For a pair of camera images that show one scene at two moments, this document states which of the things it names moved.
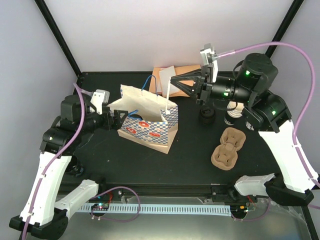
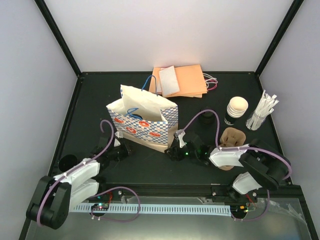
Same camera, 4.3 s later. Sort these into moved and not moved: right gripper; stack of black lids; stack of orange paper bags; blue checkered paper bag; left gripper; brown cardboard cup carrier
Moved: left gripper; right gripper
Not moved: stack of black lids; stack of orange paper bags; brown cardboard cup carrier; blue checkered paper bag
